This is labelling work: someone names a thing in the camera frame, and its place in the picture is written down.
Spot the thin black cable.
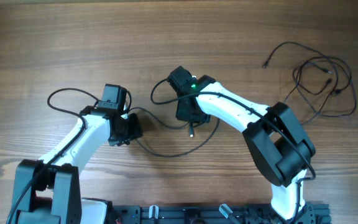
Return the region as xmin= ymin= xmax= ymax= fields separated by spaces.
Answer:
xmin=262 ymin=41 xmax=338 ymax=126

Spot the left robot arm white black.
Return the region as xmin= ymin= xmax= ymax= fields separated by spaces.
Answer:
xmin=7 ymin=84 xmax=142 ymax=223

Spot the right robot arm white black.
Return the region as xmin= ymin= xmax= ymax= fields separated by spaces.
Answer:
xmin=167 ymin=66 xmax=316 ymax=221

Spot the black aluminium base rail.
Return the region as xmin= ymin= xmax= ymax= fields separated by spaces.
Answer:
xmin=104 ymin=203 xmax=332 ymax=224

